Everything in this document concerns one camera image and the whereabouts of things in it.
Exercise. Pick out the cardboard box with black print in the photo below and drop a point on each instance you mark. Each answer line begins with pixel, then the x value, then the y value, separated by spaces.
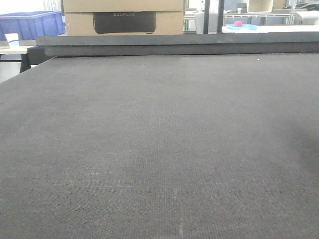
pixel 123 17

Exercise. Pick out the dark grey foam board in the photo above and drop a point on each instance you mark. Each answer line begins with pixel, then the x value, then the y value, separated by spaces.
pixel 189 44

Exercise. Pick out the blue plastic crate background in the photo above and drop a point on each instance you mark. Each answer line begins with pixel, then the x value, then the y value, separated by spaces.
pixel 30 25

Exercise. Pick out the white paper cup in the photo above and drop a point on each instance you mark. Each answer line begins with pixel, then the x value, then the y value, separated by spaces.
pixel 12 39

